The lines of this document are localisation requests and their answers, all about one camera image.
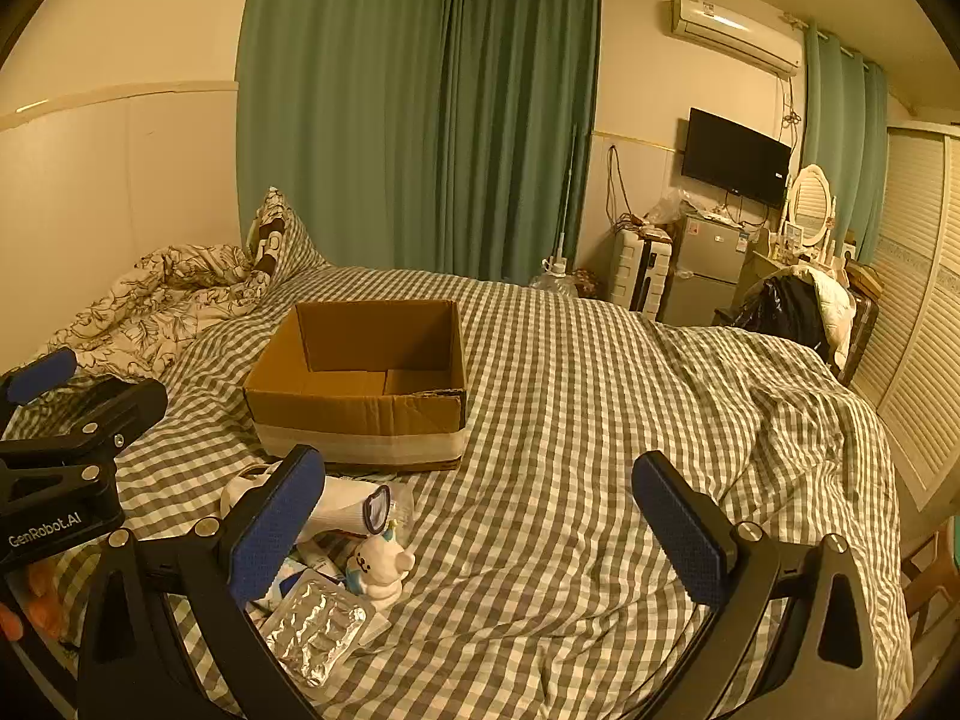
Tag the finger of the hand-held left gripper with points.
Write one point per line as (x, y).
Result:
(112, 405)
(41, 376)

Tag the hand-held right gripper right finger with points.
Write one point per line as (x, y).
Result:
(686, 532)

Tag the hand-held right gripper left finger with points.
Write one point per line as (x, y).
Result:
(274, 532)

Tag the white sock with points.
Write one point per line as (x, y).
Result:
(341, 508)

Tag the silver blister pack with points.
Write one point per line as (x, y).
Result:
(315, 631)

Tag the white bear figurine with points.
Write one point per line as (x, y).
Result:
(379, 566)

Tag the cardboard box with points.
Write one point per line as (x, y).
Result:
(352, 420)

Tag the person's left hand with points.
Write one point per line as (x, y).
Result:
(43, 601)

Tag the blue and white packet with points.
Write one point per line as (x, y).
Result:
(286, 586)

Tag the floral quilt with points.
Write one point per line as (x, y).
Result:
(161, 300)

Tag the green checked bed cover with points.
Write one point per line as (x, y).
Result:
(570, 465)

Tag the brown floral pillow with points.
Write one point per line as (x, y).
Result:
(268, 229)

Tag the checked pillow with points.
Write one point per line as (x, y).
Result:
(300, 247)

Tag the wooden chair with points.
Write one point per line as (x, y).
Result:
(934, 577)

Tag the white suitcase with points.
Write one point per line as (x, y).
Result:
(637, 274)

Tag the grey fridge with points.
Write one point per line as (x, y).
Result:
(709, 270)

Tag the white garment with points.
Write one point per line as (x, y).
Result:
(836, 307)

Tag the clear water bottle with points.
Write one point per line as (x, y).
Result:
(555, 281)

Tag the crumpled plastic bag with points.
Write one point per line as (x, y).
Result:
(670, 210)

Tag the white louvered wardrobe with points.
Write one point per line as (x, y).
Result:
(919, 300)

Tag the white oval mirror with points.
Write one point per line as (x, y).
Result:
(811, 202)

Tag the white pole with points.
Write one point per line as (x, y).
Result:
(566, 195)

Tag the narrow green curtain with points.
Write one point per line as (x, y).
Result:
(840, 142)

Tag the wide green curtain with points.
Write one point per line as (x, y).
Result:
(420, 112)

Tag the white air conditioner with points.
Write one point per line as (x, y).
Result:
(731, 28)

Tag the black wall television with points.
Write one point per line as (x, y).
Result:
(735, 156)

